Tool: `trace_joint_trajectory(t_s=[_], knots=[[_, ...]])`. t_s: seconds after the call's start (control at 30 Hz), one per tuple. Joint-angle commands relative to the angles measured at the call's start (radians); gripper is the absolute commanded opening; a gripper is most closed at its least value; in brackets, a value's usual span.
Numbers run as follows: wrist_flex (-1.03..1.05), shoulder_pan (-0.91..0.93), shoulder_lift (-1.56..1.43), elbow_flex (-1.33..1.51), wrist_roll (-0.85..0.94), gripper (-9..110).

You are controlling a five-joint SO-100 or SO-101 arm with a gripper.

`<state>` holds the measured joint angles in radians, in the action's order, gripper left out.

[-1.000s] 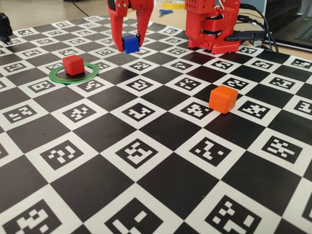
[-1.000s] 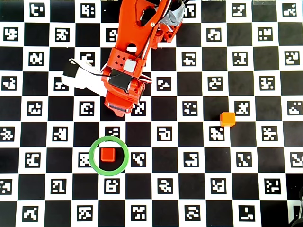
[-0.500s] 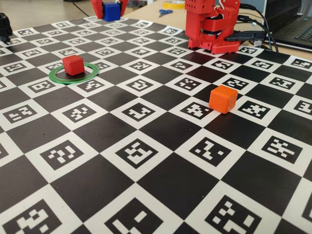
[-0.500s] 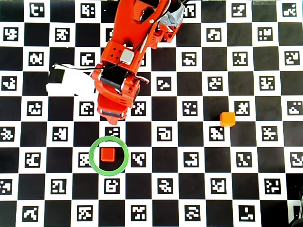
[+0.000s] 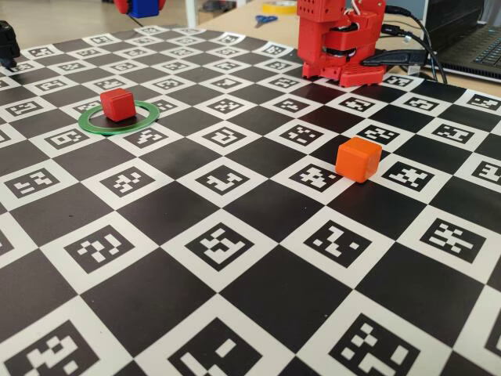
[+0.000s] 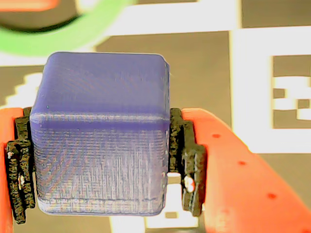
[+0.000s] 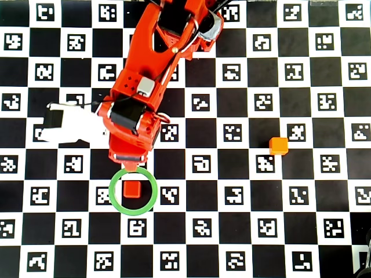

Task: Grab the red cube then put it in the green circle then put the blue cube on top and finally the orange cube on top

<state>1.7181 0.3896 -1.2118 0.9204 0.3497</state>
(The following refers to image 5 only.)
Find green flat ring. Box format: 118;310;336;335
77;99;160;137

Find red robot base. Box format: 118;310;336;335
301;58;387;88

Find blue cube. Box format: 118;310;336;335
128;0;160;19

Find white furniture leg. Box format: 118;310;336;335
186;0;200;28

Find black laptop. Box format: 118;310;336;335
424;0;501;84

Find yellow tape roll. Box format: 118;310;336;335
261;0;297;15

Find red cube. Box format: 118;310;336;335
99;89;137;122

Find checkerboard marker mat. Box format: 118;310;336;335
0;25;501;376

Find orange cube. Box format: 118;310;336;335
335;136;383;184

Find black cable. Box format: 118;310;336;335
381;23;439;81
385;5;449;84

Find black stand clamp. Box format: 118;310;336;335
0;20;21;74

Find black plug connector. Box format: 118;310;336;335
362;49;426;67

